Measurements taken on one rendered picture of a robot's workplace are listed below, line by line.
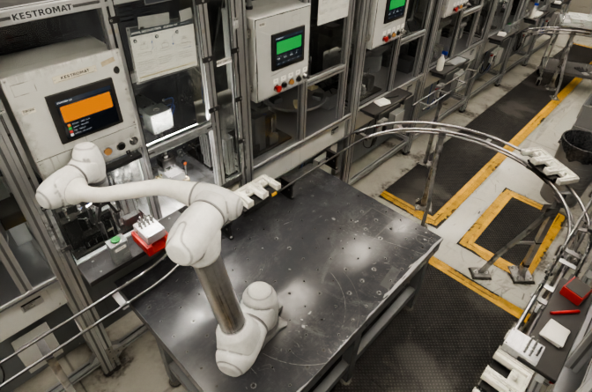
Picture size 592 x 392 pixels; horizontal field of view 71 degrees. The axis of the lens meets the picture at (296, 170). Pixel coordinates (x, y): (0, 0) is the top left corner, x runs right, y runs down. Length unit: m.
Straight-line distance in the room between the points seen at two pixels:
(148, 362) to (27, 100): 1.74
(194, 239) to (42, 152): 0.75
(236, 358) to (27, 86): 1.24
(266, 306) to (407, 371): 1.23
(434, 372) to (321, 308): 0.98
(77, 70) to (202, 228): 0.78
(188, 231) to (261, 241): 1.10
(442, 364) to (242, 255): 1.39
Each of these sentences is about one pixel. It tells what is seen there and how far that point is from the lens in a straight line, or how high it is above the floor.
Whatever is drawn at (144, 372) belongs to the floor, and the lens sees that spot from 2.85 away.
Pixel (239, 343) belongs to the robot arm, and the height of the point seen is 0.95.
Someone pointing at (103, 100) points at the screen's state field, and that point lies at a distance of 1.81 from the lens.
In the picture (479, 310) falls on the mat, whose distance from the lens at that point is 3.21.
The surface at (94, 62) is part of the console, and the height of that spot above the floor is 1.80.
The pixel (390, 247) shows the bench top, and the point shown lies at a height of 0.68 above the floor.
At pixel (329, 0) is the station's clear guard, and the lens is 2.61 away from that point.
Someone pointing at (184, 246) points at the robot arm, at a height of 1.47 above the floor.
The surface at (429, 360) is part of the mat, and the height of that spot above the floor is 0.01.
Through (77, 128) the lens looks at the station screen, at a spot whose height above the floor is 1.58.
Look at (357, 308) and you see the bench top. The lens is 2.15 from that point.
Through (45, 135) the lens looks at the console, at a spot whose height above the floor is 1.59.
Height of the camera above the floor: 2.43
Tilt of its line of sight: 37 degrees down
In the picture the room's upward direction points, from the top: 2 degrees clockwise
